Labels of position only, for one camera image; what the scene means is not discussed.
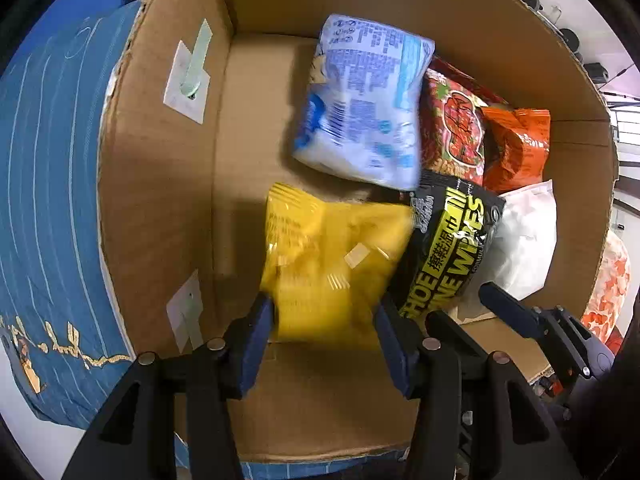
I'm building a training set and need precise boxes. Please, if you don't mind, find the blue white snack packet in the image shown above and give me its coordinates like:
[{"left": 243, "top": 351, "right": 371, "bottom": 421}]
[{"left": 291, "top": 14, "right": 435, "bottom": 192}]

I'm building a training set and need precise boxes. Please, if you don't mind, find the black wipes packet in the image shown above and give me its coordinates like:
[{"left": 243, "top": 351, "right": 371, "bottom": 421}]
[{"left": 390, "top": 170, "right": 507, "bottom": 326}]

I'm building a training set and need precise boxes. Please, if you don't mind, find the cardboard box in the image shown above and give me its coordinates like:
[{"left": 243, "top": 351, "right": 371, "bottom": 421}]
[{"left": 97, "top": 0, "right": 618, "bottom": 463}]

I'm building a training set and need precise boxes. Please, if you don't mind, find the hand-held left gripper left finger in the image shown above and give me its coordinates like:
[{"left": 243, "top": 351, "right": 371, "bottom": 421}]
[{"left": 62, "top": 292, "right": 276, "bottom": 480}]

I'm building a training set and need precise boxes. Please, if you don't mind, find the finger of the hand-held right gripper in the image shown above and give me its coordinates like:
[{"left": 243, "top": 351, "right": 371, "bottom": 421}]
[{"left": 478, "top": 282, "right": 601, "bottom": 393}]

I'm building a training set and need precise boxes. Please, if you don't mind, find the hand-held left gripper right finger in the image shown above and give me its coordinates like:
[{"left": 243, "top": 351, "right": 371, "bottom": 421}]
[{"left": 374, "top": 304, "right": 583, "bottom": 480}]

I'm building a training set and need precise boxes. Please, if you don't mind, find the orange floral blanket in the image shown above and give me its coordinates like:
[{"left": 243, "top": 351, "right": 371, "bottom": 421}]
[{"left": 582, "top": 230, "right": 632, "bottom": 356}]

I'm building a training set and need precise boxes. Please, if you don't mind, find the white plastic bag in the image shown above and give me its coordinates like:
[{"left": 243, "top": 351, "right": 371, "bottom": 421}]
[{"left": 462, "top": 180, "right": 557, "bottom": 306}]

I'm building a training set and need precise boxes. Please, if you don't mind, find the orange snack packet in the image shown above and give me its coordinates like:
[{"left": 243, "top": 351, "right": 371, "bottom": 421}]
[{"left": 480, "top": 106, "right": 551, "bottom": 195}]

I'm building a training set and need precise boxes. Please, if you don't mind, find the red snack packet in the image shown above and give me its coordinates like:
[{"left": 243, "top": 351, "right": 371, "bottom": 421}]
[{"left": 417, "top": 57, "right": 511, "bottom": 193}]

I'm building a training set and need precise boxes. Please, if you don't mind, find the blue striped blanket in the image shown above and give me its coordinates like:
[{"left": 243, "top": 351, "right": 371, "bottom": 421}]
[{"left": 0, "top": 0, "right": 146, "bottom": 431}]

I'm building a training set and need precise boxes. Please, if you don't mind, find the yellow snack packet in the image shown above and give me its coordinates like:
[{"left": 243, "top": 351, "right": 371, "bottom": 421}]
[{"left": 260, "top": 182, "right": 416, "bottom": 348}]

